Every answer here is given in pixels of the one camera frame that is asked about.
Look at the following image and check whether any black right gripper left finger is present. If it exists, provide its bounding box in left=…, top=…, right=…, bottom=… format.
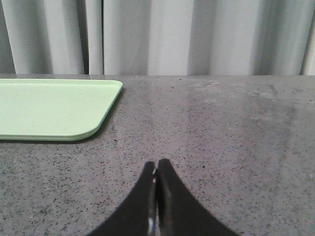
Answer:
left=89, top=161, right=156, bottom=236

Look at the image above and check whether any grey pleated curtain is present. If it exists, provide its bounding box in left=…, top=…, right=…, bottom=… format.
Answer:
left=0, top=0, right=315, bottom=75

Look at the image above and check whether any light green plastic tray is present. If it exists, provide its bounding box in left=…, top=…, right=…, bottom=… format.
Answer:
left=0, top=79, right=123, bottom=141

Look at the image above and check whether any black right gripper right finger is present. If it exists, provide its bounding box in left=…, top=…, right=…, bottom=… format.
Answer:
left=157, top=158, right=237, bottom=236

